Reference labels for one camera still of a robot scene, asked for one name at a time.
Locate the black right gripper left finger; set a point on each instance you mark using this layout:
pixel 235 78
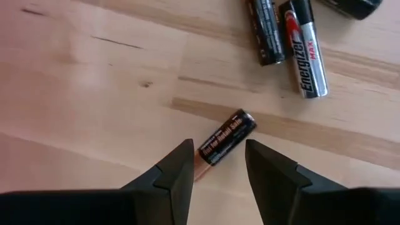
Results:
pixel 93 207

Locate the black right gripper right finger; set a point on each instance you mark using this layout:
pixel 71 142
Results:
pixel 312 206

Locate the black and copper battery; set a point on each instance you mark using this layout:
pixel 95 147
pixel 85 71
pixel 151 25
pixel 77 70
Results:
pixel 353 6
pixel 267 34
pixel 225 142

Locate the silver and black battery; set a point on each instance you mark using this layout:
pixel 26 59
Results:
pixel 307 62

